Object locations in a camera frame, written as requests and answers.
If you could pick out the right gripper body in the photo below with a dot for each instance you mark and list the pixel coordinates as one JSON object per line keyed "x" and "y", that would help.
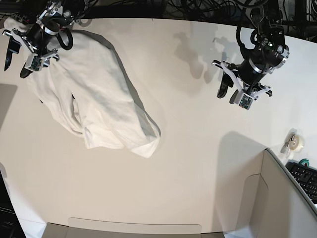
{"x": 35, "y": 41}

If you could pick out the black computer keyboard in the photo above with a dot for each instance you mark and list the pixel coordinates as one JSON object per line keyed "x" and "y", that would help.
{"x": 306, "y": 178}

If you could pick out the beige cardboard box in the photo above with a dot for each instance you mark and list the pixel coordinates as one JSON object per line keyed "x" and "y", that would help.
{"x": 273, "y": 206}

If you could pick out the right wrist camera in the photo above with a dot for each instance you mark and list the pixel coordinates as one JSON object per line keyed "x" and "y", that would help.
{"x": 34, "y": 63}

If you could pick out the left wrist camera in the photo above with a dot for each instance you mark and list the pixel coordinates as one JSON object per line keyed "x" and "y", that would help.
{"x": 243, "y": 100}

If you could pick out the clear tape dispenser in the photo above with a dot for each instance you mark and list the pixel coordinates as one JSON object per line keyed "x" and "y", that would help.
{"x": 293, "y": 143}

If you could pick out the white printed t-shirt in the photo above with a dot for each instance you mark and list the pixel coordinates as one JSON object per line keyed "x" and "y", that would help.
{"x": 90, "y": 94}

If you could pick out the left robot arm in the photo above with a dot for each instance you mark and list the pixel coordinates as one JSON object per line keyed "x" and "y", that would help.
{"x": 269, "y": 53}

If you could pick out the black monitor corner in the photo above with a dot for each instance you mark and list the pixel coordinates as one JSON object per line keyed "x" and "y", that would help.
{"x": 9, "y": 224}

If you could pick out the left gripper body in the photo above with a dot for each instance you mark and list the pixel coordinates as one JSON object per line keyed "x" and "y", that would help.
{"x": 245, "y": 76}

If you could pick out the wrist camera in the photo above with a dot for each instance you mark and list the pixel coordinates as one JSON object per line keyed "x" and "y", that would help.
{"x": 34, "y": 63}
{"x": 243, "y": 100}

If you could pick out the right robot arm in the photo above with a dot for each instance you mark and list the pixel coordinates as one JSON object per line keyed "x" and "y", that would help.
{"x": 52, "y": 22}

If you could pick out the green tape roll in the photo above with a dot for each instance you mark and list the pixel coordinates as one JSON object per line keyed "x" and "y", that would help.
{"x": 304, "y": 162}

